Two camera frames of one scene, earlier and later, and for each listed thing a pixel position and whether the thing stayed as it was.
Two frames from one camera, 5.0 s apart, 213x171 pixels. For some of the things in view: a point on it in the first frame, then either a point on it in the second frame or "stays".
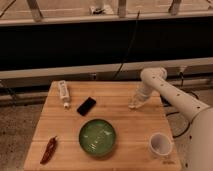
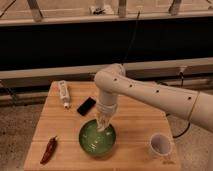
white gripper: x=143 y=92 to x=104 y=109
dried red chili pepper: x=50 y=149 stays
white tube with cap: x=64 y=93 stays
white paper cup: x=161 y=144 stays
